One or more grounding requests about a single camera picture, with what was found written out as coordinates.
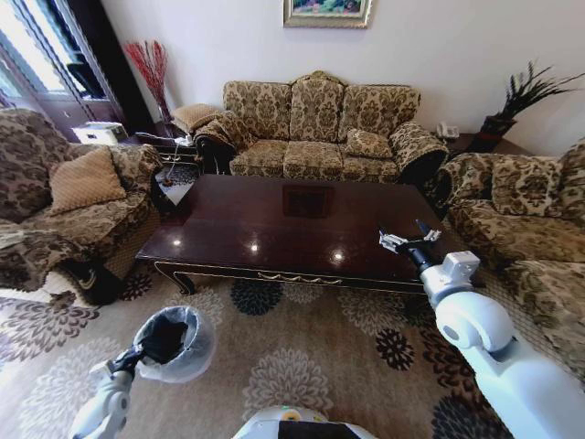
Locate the dark feather arrangement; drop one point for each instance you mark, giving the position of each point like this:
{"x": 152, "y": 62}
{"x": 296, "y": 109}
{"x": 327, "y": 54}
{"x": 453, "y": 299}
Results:
{"x": 532, "y": 89}

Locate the white box appliance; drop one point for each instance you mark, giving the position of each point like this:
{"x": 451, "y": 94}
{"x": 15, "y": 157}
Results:
{"x": 98, "y": 132}

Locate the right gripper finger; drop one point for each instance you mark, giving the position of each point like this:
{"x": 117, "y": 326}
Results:
{"x": 426, "y": 232}
{"x": 390, "y": 239}

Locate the floral three-seat sofa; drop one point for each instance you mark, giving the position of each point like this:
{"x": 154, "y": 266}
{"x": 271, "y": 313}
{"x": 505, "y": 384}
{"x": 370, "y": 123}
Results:
{"x": 315, "y": 132}

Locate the framed landscape painting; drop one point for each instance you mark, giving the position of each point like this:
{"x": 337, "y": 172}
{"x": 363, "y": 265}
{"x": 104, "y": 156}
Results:
{"x": 327, "y": 12}

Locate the marble-top small table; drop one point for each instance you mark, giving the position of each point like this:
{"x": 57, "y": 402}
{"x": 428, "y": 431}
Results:
{"x": 176, "y": 185}

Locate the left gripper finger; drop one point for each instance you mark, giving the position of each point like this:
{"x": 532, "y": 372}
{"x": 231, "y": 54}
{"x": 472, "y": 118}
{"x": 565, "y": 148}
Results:
{"x": 139, "y": 349}

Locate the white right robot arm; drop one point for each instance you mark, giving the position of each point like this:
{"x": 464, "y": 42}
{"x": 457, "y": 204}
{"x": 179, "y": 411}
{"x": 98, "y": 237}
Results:
{"x": 484, "y": 329}

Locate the white robot front shell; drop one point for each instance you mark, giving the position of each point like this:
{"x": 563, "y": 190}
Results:
{"x": 292, "y": 423}

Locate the floral armchair with tan cushion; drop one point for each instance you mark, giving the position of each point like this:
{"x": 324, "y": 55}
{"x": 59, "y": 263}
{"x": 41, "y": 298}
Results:
{"x": 59, "y": 206}

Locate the white desk telephone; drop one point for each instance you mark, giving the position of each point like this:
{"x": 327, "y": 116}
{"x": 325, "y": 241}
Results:
{"x": 447, "y": 131}

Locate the small floral sofa cushion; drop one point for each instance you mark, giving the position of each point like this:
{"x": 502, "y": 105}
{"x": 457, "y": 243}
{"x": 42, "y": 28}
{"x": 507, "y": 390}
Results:
{"x": 368, "y": 143}

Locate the clear glass floor vase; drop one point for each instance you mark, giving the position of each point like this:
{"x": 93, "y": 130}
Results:
{"x": 164, "y": 113}

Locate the dark side table with rails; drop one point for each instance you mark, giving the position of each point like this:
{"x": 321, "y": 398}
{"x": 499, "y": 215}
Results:
{"x": 171, "y": 153}

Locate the tan quilted cushion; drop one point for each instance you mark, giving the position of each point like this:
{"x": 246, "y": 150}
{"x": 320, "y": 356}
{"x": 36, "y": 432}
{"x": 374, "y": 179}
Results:
{"x": 85, "y": 181}

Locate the tan cushion on side table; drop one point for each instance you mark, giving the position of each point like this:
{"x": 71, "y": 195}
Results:
{"x": 194, "y": 114}

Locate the beige floral patterned rug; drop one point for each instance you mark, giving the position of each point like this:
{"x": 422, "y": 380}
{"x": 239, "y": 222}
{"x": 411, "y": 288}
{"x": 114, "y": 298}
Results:
{"x": 256, "y": 366}

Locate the dark wooden telephone table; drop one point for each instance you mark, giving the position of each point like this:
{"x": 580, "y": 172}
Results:
{"x": 475, "y": 145}

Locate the trash bin with clear liner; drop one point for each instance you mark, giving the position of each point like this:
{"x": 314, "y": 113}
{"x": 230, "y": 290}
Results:
{"x": 176, "y": 343}

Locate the large floral armchair cushion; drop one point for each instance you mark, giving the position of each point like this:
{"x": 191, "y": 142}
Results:
{"x": 525, "y": 185}

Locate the dark framed window door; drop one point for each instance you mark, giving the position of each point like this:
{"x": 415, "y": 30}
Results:
{"x": 59, "y": 64}

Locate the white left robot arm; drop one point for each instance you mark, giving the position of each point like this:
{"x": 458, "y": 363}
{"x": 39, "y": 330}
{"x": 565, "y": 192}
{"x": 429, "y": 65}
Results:
{"x": 104, "y": 402}

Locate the white power strip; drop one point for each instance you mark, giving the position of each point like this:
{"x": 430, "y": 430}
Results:
{"x": 184, "y": 140}

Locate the red decorative branches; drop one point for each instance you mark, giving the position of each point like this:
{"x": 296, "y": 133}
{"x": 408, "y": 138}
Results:
{"x": 148, "y": 68}

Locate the black and red vase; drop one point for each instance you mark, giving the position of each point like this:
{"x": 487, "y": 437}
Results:
{"x": 496, "y": 131}

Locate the dark wooden coffee table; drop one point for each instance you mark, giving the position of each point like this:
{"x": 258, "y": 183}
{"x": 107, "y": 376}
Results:
{"x": 292, "y": 228}

